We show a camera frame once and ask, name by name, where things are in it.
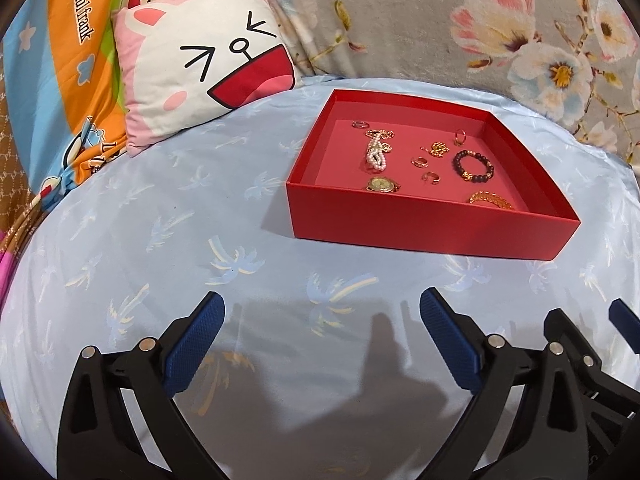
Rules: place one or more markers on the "cat face pillow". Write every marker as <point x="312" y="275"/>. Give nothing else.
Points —
<point x="200" y="85"/>

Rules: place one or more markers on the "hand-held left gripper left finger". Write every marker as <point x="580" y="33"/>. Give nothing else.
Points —
<point x="195" y="340"/>

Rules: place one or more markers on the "red cardboard box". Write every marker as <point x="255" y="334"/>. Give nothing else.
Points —
<point x="400" y="230"/>

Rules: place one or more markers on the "colourful cartoon blanket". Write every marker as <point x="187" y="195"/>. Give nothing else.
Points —
<point x="65" y="60"/>

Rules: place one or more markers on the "brown patterned cloth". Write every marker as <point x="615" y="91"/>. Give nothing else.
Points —
<point x="15" y="160"/>

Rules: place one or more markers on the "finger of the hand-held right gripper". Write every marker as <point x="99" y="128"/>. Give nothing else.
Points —
<point x="625" y="317"/>
<point x="565" y="327"/>

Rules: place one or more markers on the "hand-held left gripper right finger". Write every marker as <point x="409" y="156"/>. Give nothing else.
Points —
<point x="450" y="340"/>

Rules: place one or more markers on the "gold wrist watch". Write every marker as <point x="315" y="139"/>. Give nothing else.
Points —
<point x="381" y="185"/>

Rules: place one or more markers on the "light blue palm print sheet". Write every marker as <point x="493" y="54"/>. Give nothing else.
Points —
<point x="150" y="240"/>

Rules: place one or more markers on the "grey floral blanket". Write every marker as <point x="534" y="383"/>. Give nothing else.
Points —
<point x="400" y="10"/>

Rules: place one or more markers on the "gold hoop earring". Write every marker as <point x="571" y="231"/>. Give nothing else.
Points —
<point x="424" y="178"/>

